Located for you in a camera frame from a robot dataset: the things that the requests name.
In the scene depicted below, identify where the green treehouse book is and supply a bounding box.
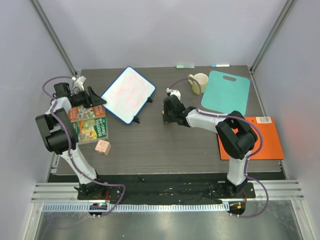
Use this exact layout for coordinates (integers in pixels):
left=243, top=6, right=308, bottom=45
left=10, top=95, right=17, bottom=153
left=72, top=117, right=109, bottom=145

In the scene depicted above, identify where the orange clipboard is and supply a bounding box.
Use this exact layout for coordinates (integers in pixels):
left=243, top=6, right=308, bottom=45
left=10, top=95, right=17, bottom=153
left=216, top=116, right=284, bottom=160

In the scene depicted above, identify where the teal cutting board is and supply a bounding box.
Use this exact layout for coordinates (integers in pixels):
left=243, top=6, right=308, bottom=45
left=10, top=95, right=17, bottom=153
left=201, top=70, right=251, bottom=116

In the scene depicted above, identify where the white slotted cable duct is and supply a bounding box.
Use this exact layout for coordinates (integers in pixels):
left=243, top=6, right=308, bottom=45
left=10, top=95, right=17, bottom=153
left=42, top=202, right=230, bottom=213

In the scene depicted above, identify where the orange treehouse book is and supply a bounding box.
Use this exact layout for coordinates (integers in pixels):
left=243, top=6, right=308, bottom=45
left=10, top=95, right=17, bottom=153
left=68, top=105, right=106, bottom=122

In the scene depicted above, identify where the pink cube power adapter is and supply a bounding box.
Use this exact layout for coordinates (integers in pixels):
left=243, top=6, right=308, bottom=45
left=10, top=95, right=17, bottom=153
left=95, top=139, right=111, bottom=156

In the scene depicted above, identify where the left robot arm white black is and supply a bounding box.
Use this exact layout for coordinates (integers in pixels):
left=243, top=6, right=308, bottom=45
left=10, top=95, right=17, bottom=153
left=35, top=82, right=107, bottom=200

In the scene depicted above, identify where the blue framed whiteboard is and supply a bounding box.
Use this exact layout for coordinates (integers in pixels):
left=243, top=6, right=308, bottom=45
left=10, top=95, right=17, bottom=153
left=101, top=66, right=156, bottom=125

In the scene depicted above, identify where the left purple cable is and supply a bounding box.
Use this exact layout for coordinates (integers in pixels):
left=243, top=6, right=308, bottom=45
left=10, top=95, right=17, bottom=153
left=42, top=75, right=126, bottom=218

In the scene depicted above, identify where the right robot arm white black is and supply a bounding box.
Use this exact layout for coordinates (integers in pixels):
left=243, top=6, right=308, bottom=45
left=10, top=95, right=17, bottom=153
left=162, top=95, right=258, bottom=198

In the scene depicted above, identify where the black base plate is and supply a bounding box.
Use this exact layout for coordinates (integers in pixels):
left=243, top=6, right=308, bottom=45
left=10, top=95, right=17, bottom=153
left=75, top=173, right=256, bottom=205

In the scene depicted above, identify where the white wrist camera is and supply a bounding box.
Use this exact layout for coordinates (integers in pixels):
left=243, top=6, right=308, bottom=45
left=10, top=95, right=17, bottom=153
left=70, top=76, right=86, bottom=91
left=166, top=88, right=181, bottom=101

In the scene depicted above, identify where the blue white marker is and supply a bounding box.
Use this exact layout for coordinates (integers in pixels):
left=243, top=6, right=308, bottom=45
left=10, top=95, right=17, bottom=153
left=211, top=64, right=231, bottom=68

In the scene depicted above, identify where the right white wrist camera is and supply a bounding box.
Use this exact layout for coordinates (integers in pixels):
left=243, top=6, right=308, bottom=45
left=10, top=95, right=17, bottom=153
left=166, top=88, right=181, bottom=101

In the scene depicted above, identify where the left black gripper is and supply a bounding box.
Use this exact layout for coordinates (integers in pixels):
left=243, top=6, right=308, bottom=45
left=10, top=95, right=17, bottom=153
left=73, top=87, right=107, bottom=109

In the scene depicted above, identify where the pale yellow mug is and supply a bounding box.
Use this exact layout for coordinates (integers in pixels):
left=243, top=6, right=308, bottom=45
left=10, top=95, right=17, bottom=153
left=188, top=73, right=209, bottom=95

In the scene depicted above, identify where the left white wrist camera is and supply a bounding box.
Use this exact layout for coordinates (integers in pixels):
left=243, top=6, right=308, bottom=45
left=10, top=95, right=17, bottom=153
left=70, top=76, right=86, bottom=91

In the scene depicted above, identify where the green eraser block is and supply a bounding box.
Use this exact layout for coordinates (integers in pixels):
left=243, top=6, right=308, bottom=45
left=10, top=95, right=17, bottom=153
left=176, top=64, right=195, bottom=69

